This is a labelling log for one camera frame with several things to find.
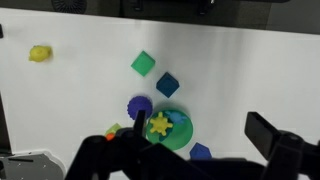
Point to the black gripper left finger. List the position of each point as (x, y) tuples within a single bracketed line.
[(139, 125)]

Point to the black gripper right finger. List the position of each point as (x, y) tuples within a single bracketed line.
[(261, 133)]

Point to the yellow spiky toy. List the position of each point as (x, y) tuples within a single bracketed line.
[(160, 124)]

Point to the orange toy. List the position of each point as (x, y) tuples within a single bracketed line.
[(110, 136)]

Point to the blue turtle toy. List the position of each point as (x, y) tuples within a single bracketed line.
[(176, 117)]

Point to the green bowl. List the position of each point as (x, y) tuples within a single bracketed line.
[(177, 137)]

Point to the yellow duck toy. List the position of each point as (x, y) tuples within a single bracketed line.
[(40, 53)]

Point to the purple bumpy ball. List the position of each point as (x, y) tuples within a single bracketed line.
[(139, 103)]

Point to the lime green cube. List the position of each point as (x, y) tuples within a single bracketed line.
[(113, 129)]

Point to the dark blue cube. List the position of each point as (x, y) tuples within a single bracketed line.
[(167, 85)]

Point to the blue block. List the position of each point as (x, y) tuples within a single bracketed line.
[(199, 151)]

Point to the black fan grille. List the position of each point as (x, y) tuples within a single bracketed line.
[(70, 6)]

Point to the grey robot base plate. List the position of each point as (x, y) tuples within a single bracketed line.
[(37, 165)]

